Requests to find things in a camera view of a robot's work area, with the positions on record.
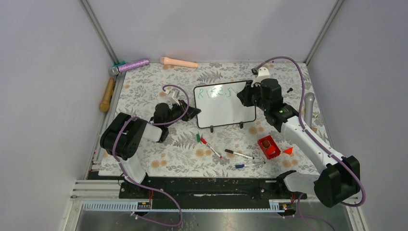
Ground black marker pen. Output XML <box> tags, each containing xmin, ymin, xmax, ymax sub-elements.
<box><xmin>224</xmin><ymin>149</ymin><xmax>254</xmax><ymax>160</ymax></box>

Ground purple glitter microphone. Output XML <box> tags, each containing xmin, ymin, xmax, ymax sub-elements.
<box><xmin>108</xmin><ymin>59</ymin><xmax>150</xmax><ymax>76</ymax></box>

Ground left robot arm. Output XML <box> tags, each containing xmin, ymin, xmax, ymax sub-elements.
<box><xmin>100</xmin><ymin>100</ymin><xmax>201</xmax><ymax>198</ymax></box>

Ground white whiteboard black frame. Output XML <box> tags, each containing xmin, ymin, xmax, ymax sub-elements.
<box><xmin>193</xmin><ymin>81</ymin><xmax>256</xmax><ymax>128</ymax></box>

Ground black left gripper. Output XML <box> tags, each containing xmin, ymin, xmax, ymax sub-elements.
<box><xmin>165</xmin><ymin>99</ymin><xmax>200</xmax><ymax>127</ymax></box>

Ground small orange block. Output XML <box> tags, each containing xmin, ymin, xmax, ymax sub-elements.
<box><xmin>283</xmin><ymin>147</ymin><xmax>293</xmax><ymax>155</ymax></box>

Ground red plastic box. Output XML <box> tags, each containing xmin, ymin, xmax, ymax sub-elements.
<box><xmin>257</xmin><ymin>135</ymin><xmax>281</xmax><ymax>160</ymax></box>

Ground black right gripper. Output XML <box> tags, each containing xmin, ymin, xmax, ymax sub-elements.
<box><xmin>237</xmin><ymin>80</ymin><xmax>269</xmax><ymax>112</ymax></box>

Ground silver microphone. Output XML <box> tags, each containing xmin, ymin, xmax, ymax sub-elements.
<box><xmin>304</xmin><ymin>92</ymin><xmax>315</xmax><ymax>128</ymax></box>

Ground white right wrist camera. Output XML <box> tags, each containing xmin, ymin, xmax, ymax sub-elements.
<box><xmin>251</xmin><ymin>67</ymin><xmax>271</xmax><ymax>87</ymax></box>

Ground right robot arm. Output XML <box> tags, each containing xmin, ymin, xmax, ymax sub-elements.
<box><xmin>237</xmin><ymin>78</ymin><xmax>366</xmax><ymax>207</ymax></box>

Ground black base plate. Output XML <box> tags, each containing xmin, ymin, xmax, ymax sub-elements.
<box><xmin>119</xmin><ymin>176</ymin><xmax>307</xmax><ymax>210</ymax></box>

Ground gold microphone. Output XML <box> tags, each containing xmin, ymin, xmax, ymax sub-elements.
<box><xmin>99</xmin><ymin>77</ymin><xmax>115</xmax><ymax>112</ymax></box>

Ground blue marker pen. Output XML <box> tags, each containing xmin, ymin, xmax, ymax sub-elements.
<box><xmin>235</xmin><ymin>161</ymin><xmax>265</xmax><ymax>169</ymax></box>

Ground whiteboard wire stand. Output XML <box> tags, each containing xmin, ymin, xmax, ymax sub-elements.
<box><xmin>210</xmin><ymin>121</ymin><xmax>244</xmax><ymax>133</ymax></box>

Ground pink microphone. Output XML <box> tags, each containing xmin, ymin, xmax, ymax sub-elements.
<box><xmin>160</xmin><ymin>56</ymin><xmax>198</xmax><ymax>68</ymax></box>

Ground red marker pen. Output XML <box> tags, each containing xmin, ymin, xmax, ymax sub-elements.
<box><xmin>200</xmin><ymin>137</ymin><xmax>222</xmax><ymax>159</ymax></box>

